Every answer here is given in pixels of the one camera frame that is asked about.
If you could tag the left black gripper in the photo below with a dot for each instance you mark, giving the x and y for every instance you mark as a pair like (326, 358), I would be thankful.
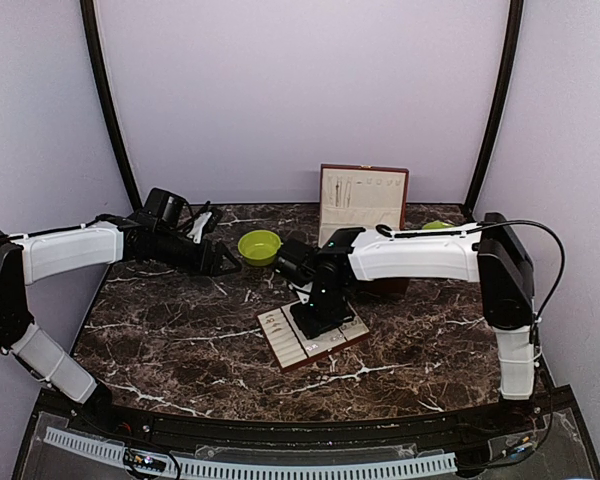
(203, 269)

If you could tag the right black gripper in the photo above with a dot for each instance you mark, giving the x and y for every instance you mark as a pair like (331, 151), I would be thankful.
(311, 327)

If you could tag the red jewelry tray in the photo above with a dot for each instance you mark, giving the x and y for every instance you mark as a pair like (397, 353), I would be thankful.
(293, 350)

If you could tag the red jewelry box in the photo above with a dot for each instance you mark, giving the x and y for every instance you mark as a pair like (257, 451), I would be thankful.
(354, 196)

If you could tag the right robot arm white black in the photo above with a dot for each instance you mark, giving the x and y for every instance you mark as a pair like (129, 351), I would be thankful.
(488, 253)

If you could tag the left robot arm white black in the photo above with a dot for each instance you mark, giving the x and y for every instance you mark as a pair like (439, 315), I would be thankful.
(61, 265)

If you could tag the green bowl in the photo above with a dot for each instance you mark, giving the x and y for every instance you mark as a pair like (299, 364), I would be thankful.
(259, 247)

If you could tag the green plate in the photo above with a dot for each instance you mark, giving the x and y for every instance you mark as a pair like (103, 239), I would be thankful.
(436, 225)

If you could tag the small circuit board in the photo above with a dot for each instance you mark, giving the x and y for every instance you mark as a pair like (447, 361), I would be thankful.
(140, 460)

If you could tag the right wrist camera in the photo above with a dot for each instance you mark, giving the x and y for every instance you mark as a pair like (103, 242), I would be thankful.
(295, 262)

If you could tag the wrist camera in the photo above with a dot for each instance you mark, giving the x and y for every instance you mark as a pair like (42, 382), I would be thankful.
(171, 213)
(295, 262)

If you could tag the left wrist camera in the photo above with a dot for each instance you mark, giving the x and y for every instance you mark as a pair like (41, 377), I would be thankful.
(171, 213)

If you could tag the white slotted cable duct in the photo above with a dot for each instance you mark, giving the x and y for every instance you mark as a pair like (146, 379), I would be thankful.
(251, 464)

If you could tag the right black frame post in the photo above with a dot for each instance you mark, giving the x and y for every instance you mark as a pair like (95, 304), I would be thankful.
(501, 88)

